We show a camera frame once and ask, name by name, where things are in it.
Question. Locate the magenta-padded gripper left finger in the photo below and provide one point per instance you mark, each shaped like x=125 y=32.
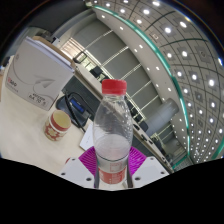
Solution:
x=77 y=170

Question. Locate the red floral ceramic mug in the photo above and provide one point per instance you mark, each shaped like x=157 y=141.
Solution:
x=56 y=126

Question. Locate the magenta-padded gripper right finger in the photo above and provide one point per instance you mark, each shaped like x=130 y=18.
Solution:
x=146 y=170

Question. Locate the round ceiling lights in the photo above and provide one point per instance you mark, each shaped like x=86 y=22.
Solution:
x=184 y=53

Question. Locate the clear red-capped water bottle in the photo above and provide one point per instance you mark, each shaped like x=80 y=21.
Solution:
x=111 y=133

